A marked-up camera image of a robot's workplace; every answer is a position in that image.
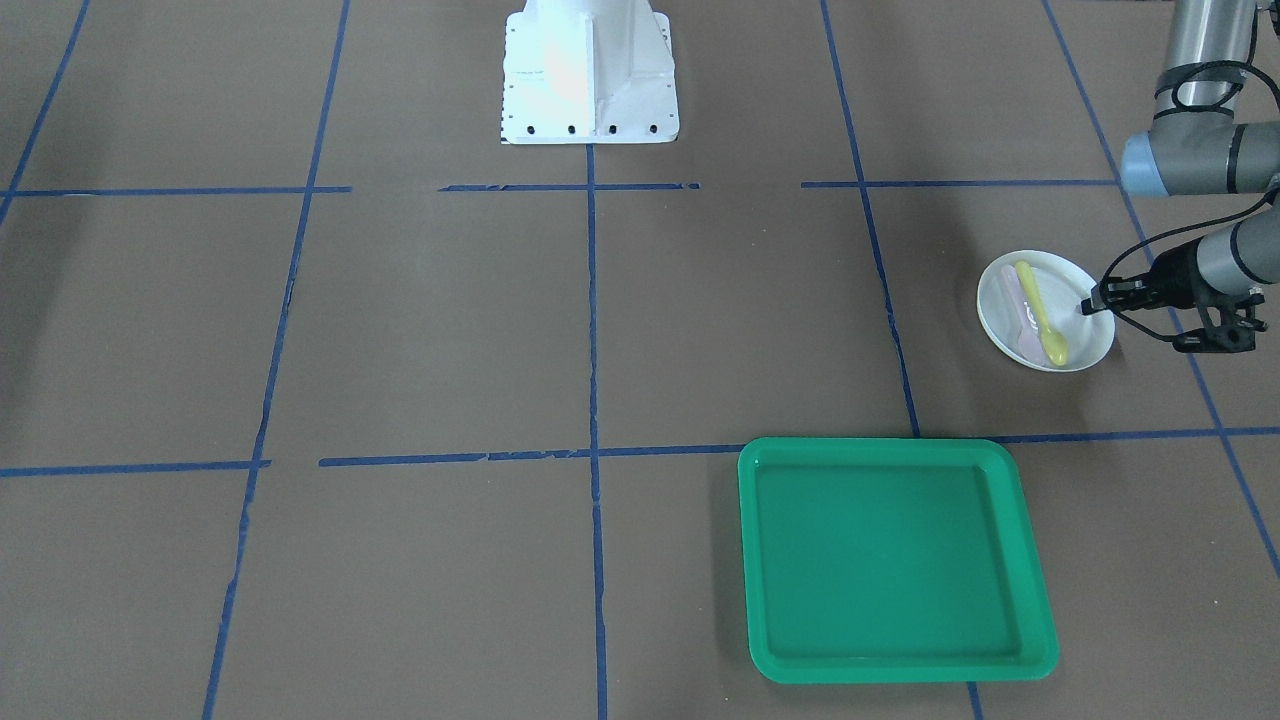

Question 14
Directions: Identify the green plastic tray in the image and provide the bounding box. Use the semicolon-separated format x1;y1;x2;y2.
737;437;1060;685

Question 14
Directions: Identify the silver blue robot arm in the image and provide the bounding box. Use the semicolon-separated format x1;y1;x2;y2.
1082;1;1277;315

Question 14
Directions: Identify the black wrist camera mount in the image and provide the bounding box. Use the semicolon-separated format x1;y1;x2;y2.
1171;286;1268;354

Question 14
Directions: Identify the white round plate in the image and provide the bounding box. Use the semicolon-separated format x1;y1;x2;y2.
975;249;1116;373

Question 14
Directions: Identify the brown paper table mat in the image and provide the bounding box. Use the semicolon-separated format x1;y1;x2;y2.
3;1;1277;719

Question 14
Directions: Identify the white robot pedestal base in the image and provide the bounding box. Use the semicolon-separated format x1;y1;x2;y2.
499;1;681;145

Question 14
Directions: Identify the yellow plastic spoon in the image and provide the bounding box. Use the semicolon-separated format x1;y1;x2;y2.
1014;260;1070;368

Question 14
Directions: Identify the pink plastic spoon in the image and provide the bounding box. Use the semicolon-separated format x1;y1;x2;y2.
1000;265;1048;366

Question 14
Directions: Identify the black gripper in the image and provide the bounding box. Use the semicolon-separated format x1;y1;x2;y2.
1078;252;1201;316

